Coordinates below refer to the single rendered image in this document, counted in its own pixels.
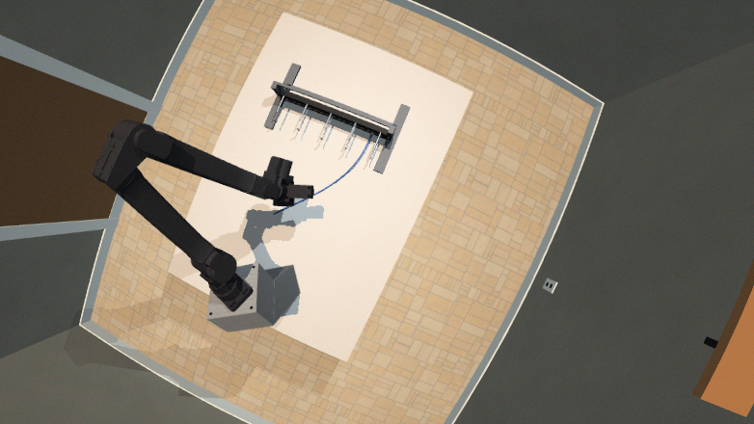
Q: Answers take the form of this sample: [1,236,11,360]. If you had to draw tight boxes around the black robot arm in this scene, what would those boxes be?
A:
[92,119,314,312]

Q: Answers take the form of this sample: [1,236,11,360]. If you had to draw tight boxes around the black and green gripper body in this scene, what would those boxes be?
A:
[273,175,294,207]

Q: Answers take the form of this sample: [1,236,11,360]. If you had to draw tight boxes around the grey patch panel rack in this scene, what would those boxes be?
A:
[263,63,411,173]

